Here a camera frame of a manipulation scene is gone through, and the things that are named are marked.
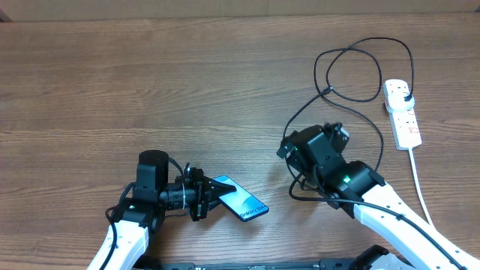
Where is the blue Samsung Galaxy smartphone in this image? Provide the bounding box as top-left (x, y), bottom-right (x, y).
top-left (214, 175), bottom-right (269, 222)

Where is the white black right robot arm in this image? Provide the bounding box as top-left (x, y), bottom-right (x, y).
top-left (277, 123), bottom-right (479, 269)

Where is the white charger plug adapter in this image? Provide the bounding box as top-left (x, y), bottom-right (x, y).
top-left (385, 94), bottom-right (416, 113)

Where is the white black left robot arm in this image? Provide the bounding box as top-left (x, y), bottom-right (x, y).
top-left (88, 150), bottom-right (237, 269)

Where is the white power strip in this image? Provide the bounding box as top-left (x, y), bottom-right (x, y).
top-left (382, 78), bottom-right (423, 151)

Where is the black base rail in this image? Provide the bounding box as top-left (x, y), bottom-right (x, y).
top-left (133, 258), bottom-right (368, 270)

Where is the white power strip cord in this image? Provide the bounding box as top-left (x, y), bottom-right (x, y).
top-left (407, 148), bottom-right (436, 230)

